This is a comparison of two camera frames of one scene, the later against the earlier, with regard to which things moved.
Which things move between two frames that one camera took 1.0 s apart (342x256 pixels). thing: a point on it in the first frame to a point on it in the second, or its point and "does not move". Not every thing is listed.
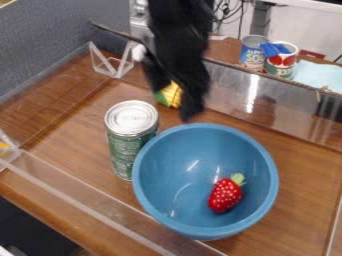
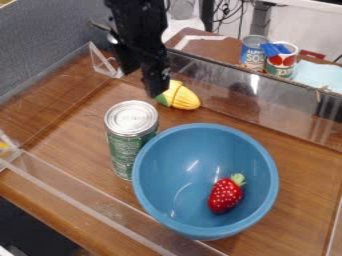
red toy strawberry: [226, 194] does not move
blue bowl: [178, 164] does not move
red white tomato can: [281, 66] does not move
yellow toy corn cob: [170, 95] does not move
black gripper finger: [194, 95] to [157, 74]
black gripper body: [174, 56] to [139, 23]
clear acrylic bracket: [113, 66] does not move
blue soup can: [253, 57] does not move
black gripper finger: [158, 78] to [130, 62]
